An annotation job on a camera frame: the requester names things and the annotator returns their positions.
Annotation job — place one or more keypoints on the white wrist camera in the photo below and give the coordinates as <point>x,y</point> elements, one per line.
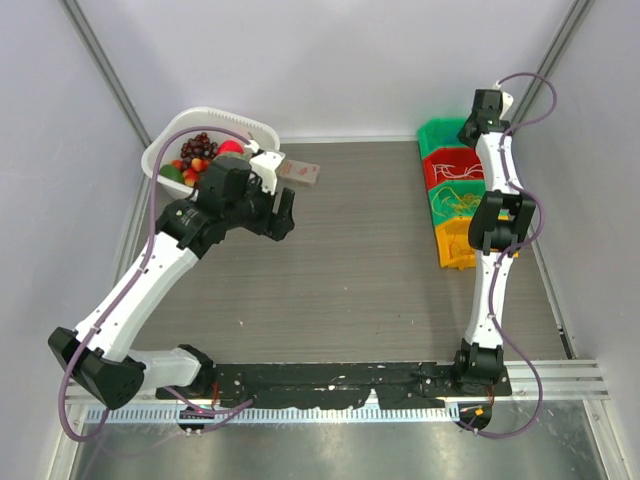
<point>507,100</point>
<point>265,162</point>

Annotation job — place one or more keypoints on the yellow storage bin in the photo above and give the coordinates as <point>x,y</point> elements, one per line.
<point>454,251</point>

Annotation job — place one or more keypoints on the green avocado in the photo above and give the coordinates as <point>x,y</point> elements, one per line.
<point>171,173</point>

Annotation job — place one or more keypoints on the red playing card box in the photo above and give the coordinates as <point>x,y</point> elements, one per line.
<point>299,172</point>

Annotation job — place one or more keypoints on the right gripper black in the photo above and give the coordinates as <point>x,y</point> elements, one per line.
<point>461,133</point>

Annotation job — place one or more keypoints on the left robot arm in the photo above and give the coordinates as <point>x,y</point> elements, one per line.
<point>98,352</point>

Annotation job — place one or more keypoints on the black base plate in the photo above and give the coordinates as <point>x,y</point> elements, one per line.
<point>339,386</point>

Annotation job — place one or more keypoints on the red pink fruit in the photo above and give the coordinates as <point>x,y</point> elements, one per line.
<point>230,146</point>

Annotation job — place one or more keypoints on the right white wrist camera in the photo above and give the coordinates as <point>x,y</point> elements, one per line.
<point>507,100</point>

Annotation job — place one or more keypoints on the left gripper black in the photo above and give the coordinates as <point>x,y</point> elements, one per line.
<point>274,225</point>

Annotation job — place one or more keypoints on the red strawberries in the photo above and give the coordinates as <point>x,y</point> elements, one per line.
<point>192,169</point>

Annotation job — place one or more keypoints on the green storage bin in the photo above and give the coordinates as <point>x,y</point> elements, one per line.
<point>440,133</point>
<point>455,198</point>

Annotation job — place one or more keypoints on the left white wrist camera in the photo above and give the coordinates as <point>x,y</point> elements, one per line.
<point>265,162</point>

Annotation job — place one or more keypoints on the white slotted cable duct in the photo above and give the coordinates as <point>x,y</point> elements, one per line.
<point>173,413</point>

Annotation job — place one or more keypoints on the green round melon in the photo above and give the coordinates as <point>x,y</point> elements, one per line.
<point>236,155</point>

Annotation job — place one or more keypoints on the red storage bin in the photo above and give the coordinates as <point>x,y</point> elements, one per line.
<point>447,164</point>

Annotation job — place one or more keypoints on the far green storage bin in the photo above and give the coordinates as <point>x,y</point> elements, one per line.
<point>440,133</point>

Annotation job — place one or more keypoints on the white plastic basket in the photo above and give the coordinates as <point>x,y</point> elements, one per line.
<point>165,150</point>

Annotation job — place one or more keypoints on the dark red grape bunch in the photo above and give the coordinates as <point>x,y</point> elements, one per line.
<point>199,146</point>

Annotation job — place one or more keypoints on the near green storage bin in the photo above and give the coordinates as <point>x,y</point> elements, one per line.
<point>455,198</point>

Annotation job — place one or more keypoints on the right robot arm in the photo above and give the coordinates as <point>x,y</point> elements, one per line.
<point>497,230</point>

